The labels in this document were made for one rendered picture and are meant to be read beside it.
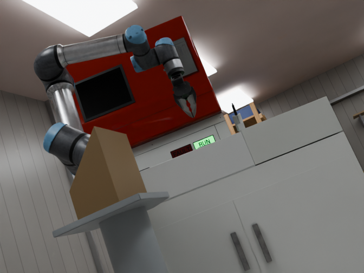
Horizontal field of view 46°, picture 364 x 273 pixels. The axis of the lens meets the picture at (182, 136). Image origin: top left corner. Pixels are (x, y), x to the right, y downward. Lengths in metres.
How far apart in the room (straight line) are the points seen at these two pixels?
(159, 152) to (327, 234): 1.04
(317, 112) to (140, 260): 0.85
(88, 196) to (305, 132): 0.83
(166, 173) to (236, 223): 0.32
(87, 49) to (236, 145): 0.69
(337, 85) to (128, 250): 8.88
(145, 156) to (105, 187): 1.02
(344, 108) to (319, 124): 8.19
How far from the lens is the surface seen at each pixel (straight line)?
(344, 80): 9.99
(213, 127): 2.31
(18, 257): 4.59
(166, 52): 1.81
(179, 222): 1.63
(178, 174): 1.65
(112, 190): 1.31
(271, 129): 1.67
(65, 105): 1.78
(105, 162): 1.33
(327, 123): 1.70
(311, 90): 9.99
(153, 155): 2.32
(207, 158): 1.64
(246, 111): 7.45
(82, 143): 1.46
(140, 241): 1.36
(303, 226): 1.64
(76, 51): 1.77
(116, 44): 1.73
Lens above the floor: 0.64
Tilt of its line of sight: 14 degrees up
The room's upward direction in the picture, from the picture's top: 21 degrees counter-clockwise
